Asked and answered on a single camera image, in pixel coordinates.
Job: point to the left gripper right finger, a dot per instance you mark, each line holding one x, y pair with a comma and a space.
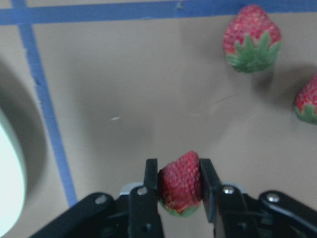
225, 206

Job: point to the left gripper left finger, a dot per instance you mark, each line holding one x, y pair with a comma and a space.
144, 219

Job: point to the strawberry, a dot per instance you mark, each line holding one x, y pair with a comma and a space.
252, 41
179, 185
305, 104

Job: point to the light green plate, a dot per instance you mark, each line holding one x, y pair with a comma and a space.
13, 178

